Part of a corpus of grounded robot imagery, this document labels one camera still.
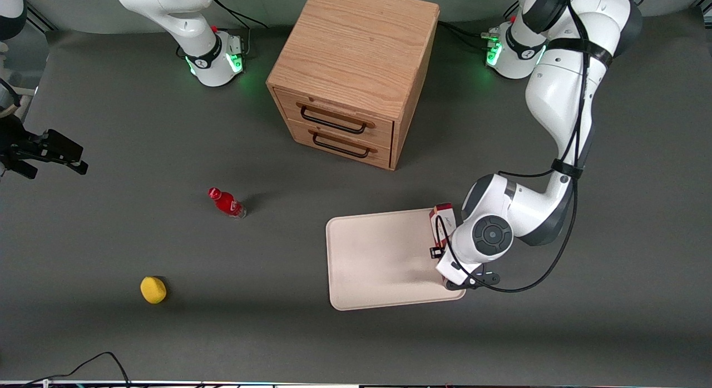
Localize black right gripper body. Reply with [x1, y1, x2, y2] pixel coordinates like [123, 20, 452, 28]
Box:
[0, 116, 43, 181]

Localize red plaid cookie box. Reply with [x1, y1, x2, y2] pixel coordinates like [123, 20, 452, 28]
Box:
[429, 203, 457, 251]

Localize cream white plastic tray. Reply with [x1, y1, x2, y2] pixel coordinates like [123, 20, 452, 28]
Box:
[325, 208, 467, 311]

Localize wooden drawer front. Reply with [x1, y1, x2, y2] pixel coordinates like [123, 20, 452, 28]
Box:
[274, 87, 396, 151]
[288, 119, 393, 170]

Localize yellow lemon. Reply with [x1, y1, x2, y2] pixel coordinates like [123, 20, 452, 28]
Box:
[140, 275, 167, 305]

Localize red plastic soda bottle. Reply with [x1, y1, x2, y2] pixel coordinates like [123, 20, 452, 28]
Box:
[208, 187, 247, 220]

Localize wooden two-drawer cabinet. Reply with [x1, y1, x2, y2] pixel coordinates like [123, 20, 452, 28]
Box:
[266, 0, 440, 171]

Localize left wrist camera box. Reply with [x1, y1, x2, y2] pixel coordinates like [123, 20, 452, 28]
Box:
[445, 271, 501, 291]

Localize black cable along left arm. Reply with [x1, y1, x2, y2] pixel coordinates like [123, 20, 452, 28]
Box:
[436, 0, 664, 294]

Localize black metal drawer handle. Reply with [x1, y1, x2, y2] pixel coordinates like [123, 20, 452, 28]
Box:
[296, 101, 375, 136]
[309, 129, 375, 159]

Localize black loose cable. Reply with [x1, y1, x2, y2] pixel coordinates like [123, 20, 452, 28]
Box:
[21, 351, 132, 388]

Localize black left arm base cables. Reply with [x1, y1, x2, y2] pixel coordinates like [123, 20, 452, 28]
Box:
[438, 2, 521, 51]

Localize black arm base cables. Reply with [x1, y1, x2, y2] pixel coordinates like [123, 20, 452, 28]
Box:
[438, 2, 521, 51]
[176, 0, 269, 61]

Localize black right arm base cables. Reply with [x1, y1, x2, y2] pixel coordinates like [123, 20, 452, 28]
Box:
[176, 0, 269, 61]

